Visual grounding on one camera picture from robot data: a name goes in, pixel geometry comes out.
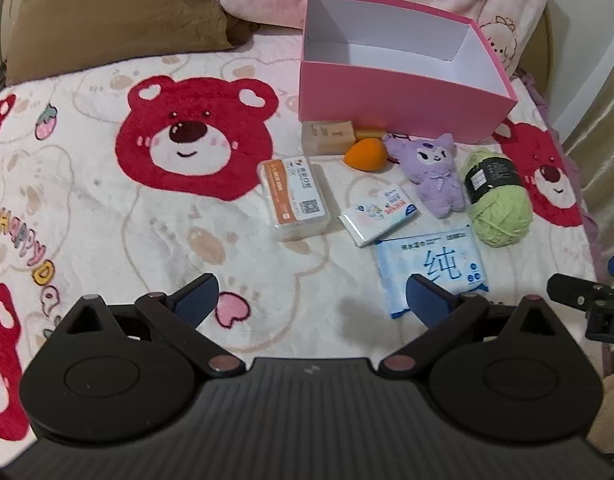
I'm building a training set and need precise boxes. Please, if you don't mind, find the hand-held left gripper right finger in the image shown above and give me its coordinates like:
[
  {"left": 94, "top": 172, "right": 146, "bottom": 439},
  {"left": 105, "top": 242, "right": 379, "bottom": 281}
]
[{"left": 378, "top": 274, "right": 570, "bottom": 380}]

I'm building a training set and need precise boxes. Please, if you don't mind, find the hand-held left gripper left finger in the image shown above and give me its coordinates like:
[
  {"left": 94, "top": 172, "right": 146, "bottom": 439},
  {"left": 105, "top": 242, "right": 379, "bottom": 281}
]
[{"left": 52, "top": 274, "right": 240, "bottom": 379}]

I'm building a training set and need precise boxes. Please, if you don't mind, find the blue wet wipes pack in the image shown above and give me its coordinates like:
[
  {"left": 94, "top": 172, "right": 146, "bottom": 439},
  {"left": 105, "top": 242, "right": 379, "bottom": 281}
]
[{"left": 374, "top": 227, "right": 491, "bottom": 320}]

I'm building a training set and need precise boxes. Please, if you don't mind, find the small white tissue pack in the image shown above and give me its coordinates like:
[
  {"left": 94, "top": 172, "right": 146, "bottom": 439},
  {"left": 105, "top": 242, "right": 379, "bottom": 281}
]
[{"left": 337, "top": 185, "right": 419, "bottom": 248}]

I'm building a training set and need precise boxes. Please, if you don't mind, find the green yarn ball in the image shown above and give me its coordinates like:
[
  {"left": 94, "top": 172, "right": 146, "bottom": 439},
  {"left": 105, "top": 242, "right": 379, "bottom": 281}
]
[{"left": 462, "top": 150, "right": 534, "bottom": 249}]

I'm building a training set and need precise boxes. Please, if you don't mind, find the purple plush toy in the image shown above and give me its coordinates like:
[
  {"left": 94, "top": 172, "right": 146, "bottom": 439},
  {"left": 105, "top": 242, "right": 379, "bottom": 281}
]
[{"left": 382, "top": 132, "right": 468, "bottom": 219}]

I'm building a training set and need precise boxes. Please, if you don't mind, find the clear orange-label floss box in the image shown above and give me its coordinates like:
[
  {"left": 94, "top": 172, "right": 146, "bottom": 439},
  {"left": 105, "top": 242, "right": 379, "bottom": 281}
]
[{"left": 257, "top": 156, "right": 332, "bottom": 242}]

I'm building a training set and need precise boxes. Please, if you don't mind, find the orange makeup sponge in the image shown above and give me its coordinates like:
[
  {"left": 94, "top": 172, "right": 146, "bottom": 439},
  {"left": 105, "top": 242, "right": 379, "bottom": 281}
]
[{"left": 343, "top": 139, "right": 389, "bottom": 171}]

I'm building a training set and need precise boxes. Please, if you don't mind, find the beige foundation bottle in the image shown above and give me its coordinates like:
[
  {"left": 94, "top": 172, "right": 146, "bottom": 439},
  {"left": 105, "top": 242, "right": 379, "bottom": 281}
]
[{"left": 302, "top": 120, "right": 388, "bottom": 157}]

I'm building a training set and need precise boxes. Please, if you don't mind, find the pink cardboard box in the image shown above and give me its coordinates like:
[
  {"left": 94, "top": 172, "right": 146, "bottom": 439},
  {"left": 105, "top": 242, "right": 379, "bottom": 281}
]
[{"left": 298, "top": 0, "right": 518, "bottom": 147}]

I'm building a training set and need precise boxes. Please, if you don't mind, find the beige headboard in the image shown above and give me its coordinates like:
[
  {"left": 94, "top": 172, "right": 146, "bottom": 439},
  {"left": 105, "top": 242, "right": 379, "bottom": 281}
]
[{"left": 540, "top": 0, "right": 555, "bottom": 73}]

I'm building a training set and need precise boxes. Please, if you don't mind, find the brown pillow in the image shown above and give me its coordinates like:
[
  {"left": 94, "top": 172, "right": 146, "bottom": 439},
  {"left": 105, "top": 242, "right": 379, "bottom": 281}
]
[{"left": 0, "top": 0, "right": 260, "bottom": 86}]

